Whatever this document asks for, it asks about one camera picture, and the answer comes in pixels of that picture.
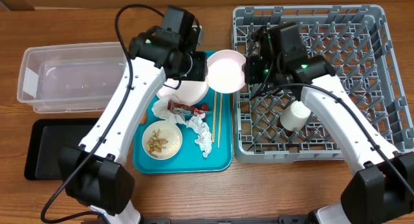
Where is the white cup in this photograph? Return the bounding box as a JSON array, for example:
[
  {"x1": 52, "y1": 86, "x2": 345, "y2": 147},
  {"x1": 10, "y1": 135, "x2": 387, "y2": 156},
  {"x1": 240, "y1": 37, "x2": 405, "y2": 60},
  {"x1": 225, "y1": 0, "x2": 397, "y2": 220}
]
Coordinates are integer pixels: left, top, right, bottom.
[{"x1": 280, "y1": 101, "x2": 311, "y2": 131}]

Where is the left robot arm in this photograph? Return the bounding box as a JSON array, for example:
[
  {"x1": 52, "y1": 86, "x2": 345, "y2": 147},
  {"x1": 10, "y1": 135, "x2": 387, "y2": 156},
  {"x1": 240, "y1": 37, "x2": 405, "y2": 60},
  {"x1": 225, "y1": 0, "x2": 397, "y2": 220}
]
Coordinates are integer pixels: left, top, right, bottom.
[{"x1": 58, "y1": 6, "x2": 207, "y2": 223}]

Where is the crumpled white tissue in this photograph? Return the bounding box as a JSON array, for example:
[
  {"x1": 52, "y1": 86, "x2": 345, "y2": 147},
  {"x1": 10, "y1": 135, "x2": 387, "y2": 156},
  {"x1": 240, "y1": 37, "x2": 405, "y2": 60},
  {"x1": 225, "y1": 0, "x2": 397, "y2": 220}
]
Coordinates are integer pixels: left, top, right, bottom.
[{"x1": 151, "y1": 98, "x2": 212, "y2": 158}]

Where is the large pink plate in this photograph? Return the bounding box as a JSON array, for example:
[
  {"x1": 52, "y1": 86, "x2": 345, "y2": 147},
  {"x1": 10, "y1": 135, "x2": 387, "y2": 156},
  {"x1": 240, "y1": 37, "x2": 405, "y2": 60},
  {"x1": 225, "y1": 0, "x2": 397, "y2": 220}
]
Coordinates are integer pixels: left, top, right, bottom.
[{"x1": 157, "y1": 79, "x2": 209, "y2": 106}]

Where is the clear plastic bin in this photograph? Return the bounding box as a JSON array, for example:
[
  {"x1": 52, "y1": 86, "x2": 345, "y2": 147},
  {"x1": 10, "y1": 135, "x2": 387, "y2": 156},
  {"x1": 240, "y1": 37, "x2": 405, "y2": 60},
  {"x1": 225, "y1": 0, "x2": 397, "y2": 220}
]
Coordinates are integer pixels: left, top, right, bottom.
[{"x1": 17, "y1": 42, "x2": 125, "y2": 113}]

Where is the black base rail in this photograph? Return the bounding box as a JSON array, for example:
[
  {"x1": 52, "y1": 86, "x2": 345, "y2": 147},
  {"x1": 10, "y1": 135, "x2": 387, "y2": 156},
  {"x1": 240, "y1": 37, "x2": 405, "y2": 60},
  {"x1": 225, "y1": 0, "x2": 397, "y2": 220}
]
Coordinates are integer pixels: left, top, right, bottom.
[{"x1": 141, "y1": 214, "x2": 309, "y2": 224}]

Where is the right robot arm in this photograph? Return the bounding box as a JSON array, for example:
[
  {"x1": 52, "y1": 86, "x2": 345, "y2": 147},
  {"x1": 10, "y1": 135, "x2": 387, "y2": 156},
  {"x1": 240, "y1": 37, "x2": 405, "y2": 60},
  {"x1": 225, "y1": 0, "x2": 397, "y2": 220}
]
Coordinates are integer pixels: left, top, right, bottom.
[{"x1": 245, "y1": 22, "x2": 413, "y2": 223}]

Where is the left wooden chopstick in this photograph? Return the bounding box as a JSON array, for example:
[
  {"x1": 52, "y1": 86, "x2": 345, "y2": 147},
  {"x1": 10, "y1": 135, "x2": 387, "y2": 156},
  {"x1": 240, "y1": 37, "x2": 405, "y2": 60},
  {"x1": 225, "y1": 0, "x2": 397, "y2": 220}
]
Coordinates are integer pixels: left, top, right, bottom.
[{"x1": 212, "y1": 91, "x2": 217, "y2": 143}]

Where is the black plastic tray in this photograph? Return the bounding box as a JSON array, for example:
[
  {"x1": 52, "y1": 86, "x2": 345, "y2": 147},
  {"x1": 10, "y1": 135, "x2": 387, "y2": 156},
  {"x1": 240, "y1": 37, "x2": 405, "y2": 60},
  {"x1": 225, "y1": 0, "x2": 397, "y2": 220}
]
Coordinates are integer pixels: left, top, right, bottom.
[{"x1": 24, "y1": 118, "x2": 98, "y2": 181}]

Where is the red snack wrapper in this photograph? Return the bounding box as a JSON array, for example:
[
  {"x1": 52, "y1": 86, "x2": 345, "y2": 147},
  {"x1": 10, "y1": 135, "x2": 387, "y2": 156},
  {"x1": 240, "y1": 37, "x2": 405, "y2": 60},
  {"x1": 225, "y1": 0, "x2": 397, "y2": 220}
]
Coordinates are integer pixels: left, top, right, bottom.
[{"x1": 168, "y1": 100, "x2": 211, "y2": 116}]

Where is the orange carrot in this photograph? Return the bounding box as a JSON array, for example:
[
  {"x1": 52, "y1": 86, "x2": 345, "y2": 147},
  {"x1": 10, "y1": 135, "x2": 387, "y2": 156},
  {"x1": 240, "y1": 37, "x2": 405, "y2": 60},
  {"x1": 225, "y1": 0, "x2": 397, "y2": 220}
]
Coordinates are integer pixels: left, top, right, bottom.
[{"x1": 140, "y1": 113, "x2": 147, "y2": 124}]

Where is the grey dishwasher rack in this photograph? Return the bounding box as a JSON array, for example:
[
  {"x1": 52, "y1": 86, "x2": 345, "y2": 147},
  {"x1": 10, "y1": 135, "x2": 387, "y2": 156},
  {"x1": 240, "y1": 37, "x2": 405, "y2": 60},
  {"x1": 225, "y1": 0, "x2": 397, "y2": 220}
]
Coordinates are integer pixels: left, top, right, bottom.
[{"x1": 232, "y1": 5, "x2": 413, "y2": 163}]

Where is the small bowl with food scraps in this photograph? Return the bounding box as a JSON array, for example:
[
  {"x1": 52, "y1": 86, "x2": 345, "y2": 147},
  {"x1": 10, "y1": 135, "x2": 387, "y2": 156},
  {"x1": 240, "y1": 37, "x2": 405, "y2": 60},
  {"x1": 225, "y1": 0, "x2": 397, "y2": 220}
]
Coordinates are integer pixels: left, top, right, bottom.
[{"x1": 142, "y1": 120, "x2": 182, "y2": 160}]

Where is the pink bowl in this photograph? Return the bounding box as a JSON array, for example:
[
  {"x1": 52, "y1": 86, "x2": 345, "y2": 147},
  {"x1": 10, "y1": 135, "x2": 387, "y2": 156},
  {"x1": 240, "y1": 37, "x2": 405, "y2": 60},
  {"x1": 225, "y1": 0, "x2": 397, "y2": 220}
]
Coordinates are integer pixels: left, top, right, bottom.
[{"x1": 206, "y1": 49, "x2": 246, "y2": 94}]

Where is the teal plastic tray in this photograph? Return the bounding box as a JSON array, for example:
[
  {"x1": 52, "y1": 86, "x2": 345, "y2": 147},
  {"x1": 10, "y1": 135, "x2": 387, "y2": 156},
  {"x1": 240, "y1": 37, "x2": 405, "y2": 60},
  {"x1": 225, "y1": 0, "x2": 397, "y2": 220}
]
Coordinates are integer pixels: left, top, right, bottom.
[{"x1": 133, "y1": 89, "x2": 234, "y2": 174}]

